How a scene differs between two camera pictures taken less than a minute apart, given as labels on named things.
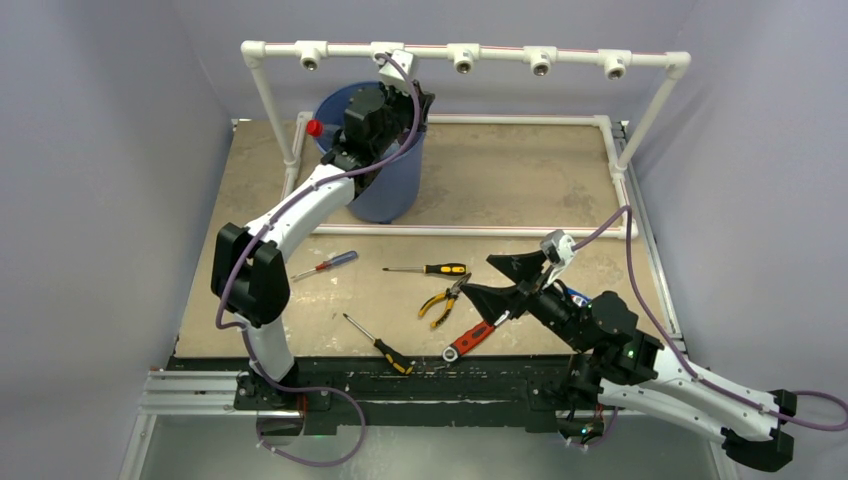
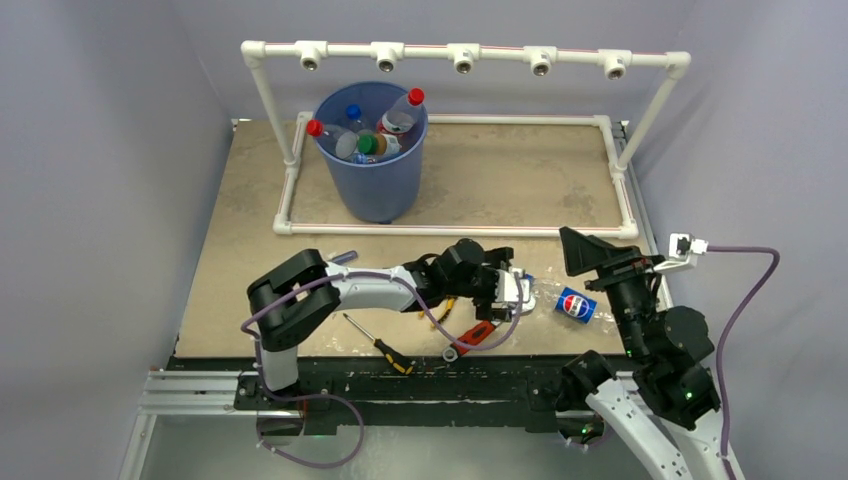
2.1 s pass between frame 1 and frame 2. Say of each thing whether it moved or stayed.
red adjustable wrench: stayed
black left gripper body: moved
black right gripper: moved
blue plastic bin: stayed
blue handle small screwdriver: stayed
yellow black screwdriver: stayed
